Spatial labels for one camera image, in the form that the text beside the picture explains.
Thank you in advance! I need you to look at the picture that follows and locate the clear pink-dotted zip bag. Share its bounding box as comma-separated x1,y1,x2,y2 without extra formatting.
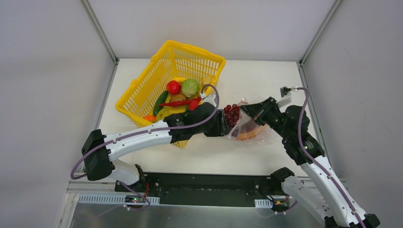
227,97,269,141

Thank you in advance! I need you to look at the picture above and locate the purple grapes toy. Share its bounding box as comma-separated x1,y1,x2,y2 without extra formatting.
223,104,240,128

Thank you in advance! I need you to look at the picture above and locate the green cabbage toy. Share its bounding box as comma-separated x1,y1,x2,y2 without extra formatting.
181,78,200,98

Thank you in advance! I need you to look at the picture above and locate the yellow-green pepper toy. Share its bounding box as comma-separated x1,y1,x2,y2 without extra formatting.
155,108,175,121

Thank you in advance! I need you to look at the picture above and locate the red tomato toy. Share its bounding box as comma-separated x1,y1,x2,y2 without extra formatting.
166,80,182,95

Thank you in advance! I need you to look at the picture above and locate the yellow plastic basket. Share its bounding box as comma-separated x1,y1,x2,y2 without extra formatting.
115,40,225,148

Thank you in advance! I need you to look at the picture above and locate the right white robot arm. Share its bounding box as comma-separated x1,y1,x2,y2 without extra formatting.
240,97,380,228

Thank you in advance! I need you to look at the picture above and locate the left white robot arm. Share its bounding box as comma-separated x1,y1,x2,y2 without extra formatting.
80,103,230,192

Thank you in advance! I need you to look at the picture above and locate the red chili pepper toy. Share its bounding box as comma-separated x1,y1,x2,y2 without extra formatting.
158,97,201,107

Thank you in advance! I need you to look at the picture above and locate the yellow pear toy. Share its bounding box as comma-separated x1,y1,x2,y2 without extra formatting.
202,76,214,86

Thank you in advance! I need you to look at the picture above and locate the green cucumber toy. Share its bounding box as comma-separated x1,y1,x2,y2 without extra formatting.
153,90,169,116

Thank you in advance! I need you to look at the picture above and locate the small orange toy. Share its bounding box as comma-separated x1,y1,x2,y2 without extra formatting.
143,115,156,123

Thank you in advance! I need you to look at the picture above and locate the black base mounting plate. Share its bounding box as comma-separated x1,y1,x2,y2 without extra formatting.
130,172,290,208

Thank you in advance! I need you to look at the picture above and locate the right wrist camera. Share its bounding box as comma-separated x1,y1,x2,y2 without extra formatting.
277,86,297,108

